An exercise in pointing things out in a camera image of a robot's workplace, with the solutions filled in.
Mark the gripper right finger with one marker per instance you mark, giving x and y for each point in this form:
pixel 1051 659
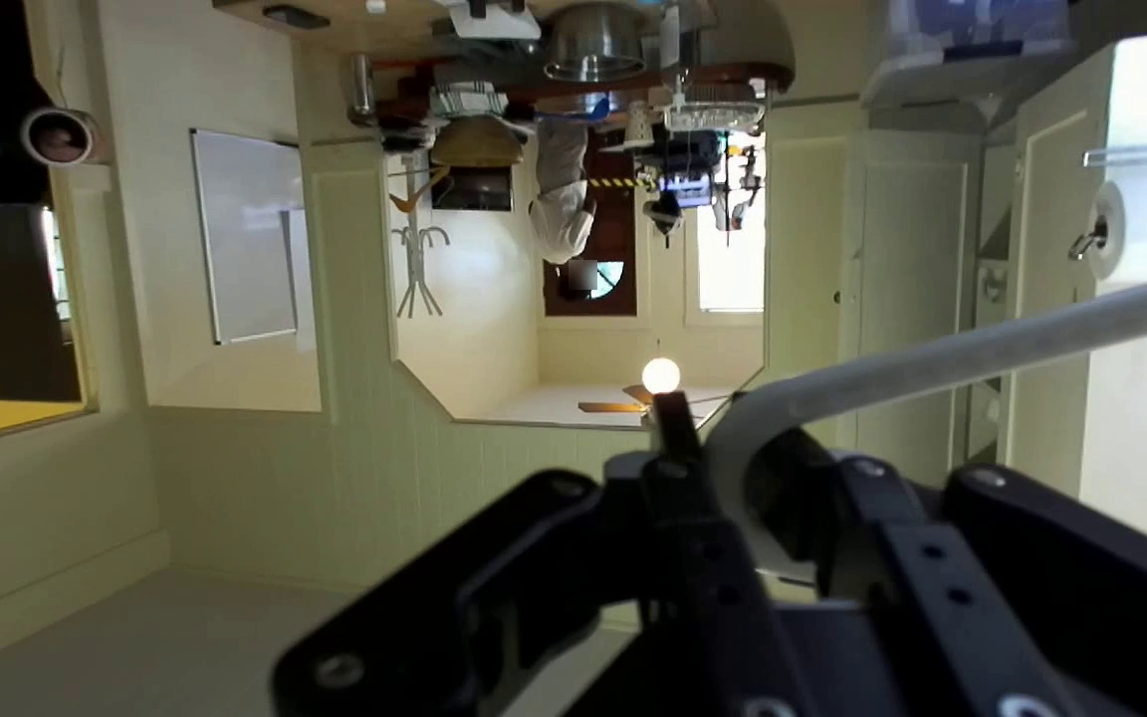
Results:
pixel 1032 558

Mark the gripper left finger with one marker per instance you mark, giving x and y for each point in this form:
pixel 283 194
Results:
pixel 554 558

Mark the white plastic coat hanger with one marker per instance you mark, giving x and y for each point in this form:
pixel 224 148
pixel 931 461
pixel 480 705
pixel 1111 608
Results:
pixel 932 363

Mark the white coat rack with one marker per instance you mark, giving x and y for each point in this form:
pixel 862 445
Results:
pixel 419 269

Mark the wooden coat hanger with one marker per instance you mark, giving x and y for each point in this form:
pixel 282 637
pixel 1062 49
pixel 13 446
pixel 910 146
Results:
pixel 414 194

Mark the ceiling fan with light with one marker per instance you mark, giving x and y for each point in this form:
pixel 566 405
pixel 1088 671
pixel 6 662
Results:
pixel 660 378

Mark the dark wooden door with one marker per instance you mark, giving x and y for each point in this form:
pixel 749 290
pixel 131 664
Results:
pixel 618 249

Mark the paper towel roll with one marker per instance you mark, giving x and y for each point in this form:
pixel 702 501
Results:
pixel 1109 229

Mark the window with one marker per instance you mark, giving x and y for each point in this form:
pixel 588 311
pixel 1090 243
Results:
pixel 731 259

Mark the person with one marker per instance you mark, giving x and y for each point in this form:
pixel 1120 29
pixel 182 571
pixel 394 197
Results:
pixel 562 199

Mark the towel bar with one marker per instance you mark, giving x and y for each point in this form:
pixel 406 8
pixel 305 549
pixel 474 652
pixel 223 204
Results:
pixel 1146 154

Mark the whiteboard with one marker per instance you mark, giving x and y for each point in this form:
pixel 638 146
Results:
pixel 247 234

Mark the clear plastic storage box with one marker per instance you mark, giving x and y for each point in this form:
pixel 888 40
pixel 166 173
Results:
pixel 972 50

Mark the metal pot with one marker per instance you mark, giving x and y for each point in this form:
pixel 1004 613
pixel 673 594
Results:
pixel 595 40

